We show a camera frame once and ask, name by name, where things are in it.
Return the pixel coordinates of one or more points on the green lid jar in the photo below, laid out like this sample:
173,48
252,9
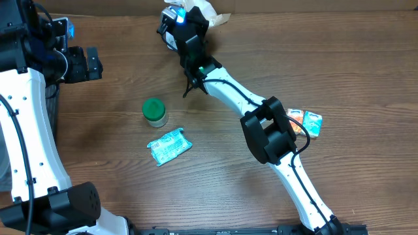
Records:
155,112

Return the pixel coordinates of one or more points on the orange snack pack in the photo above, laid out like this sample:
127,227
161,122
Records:
298,116

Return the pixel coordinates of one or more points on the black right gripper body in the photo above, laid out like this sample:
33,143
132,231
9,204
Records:
201,25

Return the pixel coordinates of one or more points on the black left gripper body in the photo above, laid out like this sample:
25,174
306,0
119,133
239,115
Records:
78,66

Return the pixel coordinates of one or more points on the teal snack packet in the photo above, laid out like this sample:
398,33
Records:
169,146

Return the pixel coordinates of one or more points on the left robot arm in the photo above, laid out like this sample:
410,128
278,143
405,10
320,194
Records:
34,56

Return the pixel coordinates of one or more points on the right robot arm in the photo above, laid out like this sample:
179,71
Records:
266,126

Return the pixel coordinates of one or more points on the teal tissue pack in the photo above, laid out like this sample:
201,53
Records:
312,123

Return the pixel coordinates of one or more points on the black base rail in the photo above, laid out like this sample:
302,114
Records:
280,230

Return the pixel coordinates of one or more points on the beige brown snack pouch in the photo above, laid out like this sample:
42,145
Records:
206,8

